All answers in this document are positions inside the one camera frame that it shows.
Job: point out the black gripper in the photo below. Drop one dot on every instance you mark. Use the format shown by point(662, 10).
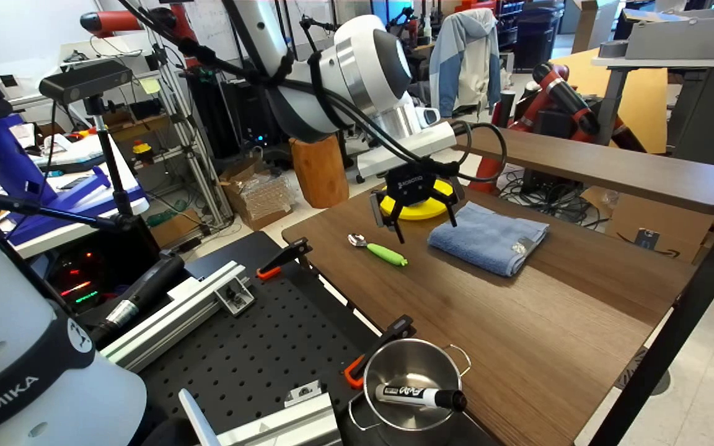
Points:
point(419, 177)

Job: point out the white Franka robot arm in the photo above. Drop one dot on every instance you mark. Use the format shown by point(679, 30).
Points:
point(364, 66)

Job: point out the red tubular robot arm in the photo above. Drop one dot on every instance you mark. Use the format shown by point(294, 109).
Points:
point(124, 20)

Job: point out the yellow plate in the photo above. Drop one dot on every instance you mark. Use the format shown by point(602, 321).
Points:
point(419, 212)

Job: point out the blue folded towel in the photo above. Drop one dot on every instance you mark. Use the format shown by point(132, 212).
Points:
point(488, 238)

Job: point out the brown wooden block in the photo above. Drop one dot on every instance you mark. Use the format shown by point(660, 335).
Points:
point(321, 174)

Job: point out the black orange bar clamp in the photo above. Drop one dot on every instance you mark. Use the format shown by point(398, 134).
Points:
point(390, 330)
point(286, 259)

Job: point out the steel pot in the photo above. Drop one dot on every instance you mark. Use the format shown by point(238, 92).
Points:
point(406, 363)

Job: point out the blue white hanging jacket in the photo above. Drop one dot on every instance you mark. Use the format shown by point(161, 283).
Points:
point(463, 66)

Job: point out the small cardboard box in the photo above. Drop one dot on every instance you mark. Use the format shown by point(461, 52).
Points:
point(258, 201)

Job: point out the red Sawyer robot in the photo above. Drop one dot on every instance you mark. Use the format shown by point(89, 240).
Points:
point(556, 99)

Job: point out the white black marker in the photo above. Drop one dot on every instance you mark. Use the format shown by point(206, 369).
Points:
point(447, 400)

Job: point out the brown wooden raised shelf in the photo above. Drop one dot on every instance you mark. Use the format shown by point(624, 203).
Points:
point(605, 164)

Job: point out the black perforated breadboard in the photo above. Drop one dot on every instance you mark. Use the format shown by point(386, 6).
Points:
point(272, 347)

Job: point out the small black table fitting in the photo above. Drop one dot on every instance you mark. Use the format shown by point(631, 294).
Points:
point(646, 238)

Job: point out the metal storage rack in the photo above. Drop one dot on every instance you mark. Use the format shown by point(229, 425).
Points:
point(197, 156)

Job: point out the large cardboard sheet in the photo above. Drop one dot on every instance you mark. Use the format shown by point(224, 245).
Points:
point(643, 99)

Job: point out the long aluminium extrusion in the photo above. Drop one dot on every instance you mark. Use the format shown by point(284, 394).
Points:
point(184, 310)

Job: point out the black handheld tool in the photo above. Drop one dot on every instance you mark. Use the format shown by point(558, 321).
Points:
point(147, 289)

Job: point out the grey office desk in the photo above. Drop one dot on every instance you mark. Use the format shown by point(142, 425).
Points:
point(705, 114)

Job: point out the black control box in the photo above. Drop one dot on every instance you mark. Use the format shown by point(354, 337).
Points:
point(85, 280)

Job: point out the blue white machine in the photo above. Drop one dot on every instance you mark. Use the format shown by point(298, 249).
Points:
point(10, 164)

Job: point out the aluminium extrusion with bracket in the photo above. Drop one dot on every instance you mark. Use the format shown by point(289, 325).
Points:
point(291, 425)

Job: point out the black table frame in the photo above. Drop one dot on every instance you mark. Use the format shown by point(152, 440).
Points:
point(679, 330)

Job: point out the black camera on stand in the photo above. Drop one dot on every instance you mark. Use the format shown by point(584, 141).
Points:
point(85, 81)

